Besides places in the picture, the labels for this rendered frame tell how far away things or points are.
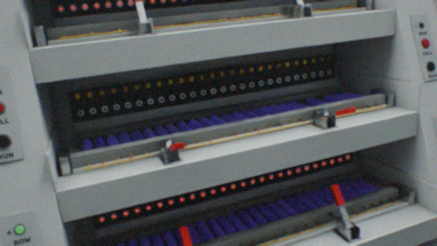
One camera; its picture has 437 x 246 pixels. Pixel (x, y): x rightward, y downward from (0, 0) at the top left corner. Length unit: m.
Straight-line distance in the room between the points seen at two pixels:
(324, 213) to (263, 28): 0.34
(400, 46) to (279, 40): 0.24
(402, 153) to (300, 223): 0.25
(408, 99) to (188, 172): 0.43
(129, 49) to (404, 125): 0.48
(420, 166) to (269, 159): 0.31
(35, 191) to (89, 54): 0.19
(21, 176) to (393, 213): 0.61
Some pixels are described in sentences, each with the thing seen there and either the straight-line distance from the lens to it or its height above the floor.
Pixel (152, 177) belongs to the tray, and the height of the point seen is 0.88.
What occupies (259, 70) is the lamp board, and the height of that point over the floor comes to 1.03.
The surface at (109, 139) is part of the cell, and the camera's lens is 0.64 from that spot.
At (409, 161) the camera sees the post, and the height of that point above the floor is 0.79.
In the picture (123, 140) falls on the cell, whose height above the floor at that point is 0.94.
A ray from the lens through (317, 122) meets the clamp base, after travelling 0.66.
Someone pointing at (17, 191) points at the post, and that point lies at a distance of 0.54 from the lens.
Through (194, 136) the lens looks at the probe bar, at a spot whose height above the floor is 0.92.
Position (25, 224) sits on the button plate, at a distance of 0.54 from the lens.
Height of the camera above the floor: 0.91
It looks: 2 degrees up
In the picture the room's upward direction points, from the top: 12 degrees counter-clockwise
